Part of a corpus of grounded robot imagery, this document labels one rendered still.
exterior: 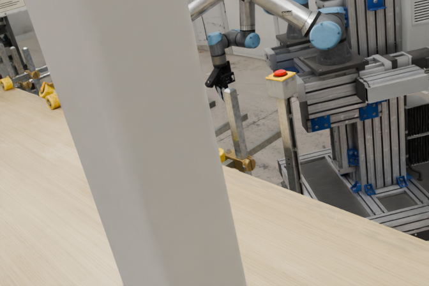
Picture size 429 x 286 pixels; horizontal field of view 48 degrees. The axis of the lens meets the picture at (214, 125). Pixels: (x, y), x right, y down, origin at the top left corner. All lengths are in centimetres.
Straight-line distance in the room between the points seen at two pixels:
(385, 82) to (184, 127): 195
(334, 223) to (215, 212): 116
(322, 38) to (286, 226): 85
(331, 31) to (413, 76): 44
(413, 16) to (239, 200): 128
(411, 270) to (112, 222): 106
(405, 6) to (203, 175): 219
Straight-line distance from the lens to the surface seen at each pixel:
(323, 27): 194
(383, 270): 124
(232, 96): 175
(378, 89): 211
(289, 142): 162
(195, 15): 224
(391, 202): 266
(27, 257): 160
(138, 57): 18
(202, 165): 21
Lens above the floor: 174
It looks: 24 degrees down
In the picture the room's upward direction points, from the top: 12 degrees counter-clockwise
